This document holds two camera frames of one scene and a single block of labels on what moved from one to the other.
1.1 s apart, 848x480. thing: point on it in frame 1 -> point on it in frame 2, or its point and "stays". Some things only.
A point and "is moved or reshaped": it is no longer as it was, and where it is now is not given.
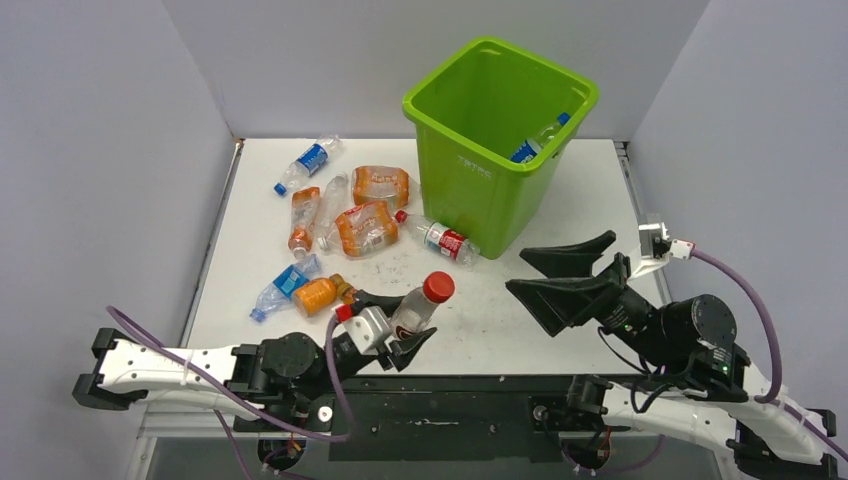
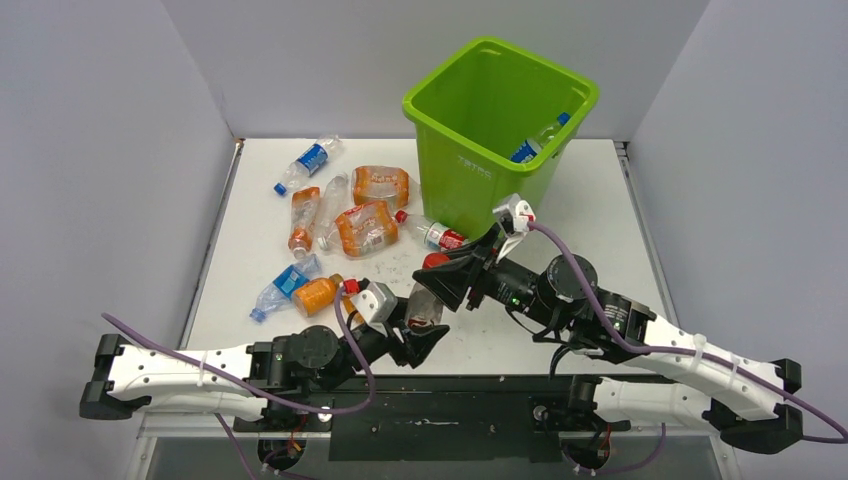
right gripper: x=568 y=291 -> x=450 y=282
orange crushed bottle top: x=374 y=183 stays
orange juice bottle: x=320 y=295 stays
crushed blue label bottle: x=282 y=291 stays
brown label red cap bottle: x=419 y=306 is moved or reshaped
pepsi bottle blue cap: x=531 y=148 stays
